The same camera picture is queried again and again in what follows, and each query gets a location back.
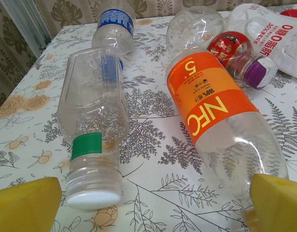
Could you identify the floral tablecloth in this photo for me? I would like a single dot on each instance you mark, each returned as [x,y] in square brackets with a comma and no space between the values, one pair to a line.
[148,135]

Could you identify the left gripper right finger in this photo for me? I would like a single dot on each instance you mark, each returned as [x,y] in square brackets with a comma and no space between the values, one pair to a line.
[281,207]

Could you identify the clear bottle blue white-text label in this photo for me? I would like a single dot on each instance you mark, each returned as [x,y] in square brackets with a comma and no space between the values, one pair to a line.
[114,21]

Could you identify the aluminium frame post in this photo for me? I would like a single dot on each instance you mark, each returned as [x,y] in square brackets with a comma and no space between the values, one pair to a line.
[25,21]

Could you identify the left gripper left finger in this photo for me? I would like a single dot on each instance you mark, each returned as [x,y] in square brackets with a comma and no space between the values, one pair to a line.
[22,210]

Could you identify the clear unlabelled plastic bottle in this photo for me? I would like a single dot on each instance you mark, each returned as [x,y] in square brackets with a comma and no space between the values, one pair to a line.
[194,26]

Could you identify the clear bottle green label white cap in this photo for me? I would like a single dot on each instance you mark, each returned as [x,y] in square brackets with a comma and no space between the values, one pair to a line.
[90,108]

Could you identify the clear bottle red cap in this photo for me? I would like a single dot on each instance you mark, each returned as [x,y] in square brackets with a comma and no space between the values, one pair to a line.
[293,14]

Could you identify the small red label bottle purple band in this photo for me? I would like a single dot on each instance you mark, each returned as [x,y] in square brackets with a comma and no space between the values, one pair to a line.
[228,48]

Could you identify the orange NFC label juice bottle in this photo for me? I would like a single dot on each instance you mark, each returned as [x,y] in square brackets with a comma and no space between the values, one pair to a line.
[211,101]

